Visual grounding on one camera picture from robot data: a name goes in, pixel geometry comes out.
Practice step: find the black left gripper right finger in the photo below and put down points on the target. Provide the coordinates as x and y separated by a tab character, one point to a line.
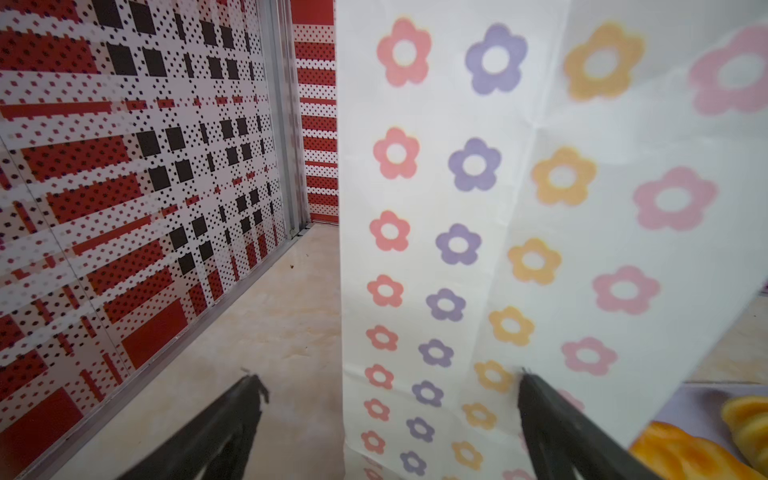
563	443

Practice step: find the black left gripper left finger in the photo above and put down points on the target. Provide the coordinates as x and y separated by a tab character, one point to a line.
215	444

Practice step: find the ring-shaped fake bread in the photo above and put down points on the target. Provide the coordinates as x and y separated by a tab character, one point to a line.
671	453

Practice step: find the lilac plastic tray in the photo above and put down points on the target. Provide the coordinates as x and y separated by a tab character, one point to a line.
696	409

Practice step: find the white flowered paper bag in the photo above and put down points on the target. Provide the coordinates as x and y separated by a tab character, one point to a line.
572	189

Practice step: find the long ribbed fake bread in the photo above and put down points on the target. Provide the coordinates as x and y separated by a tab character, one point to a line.
746	418

